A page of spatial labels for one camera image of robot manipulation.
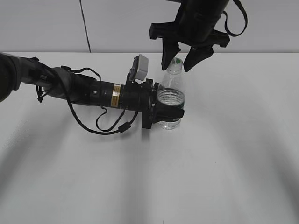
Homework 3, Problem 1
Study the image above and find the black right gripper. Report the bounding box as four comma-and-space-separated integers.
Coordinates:
149, 0, 230, 72

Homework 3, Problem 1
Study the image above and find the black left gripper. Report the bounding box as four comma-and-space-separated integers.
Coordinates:
119, 78, 185, 129

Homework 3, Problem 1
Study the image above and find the clear water bottle green label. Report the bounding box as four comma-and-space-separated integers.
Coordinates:
157, 69, 186, 131

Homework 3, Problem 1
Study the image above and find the white green bottle cap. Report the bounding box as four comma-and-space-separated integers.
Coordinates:
168, 57, 183, 72

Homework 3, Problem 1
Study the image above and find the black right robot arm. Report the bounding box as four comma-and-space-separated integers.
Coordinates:
149, 0, 230, 72

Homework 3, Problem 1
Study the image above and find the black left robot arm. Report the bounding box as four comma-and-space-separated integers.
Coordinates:
0, 53, 184, 129

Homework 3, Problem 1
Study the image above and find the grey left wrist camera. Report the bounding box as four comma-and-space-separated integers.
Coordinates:
128, 54, 149, 81

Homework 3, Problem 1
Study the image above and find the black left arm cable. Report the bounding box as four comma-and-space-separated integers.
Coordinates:
65, 98, 137, 135

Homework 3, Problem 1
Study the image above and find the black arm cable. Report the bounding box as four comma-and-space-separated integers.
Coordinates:
65, 98, 137, 135
221, 0, 249, 37

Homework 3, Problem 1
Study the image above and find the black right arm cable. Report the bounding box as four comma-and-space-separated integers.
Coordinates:
221, 0, 249, 37

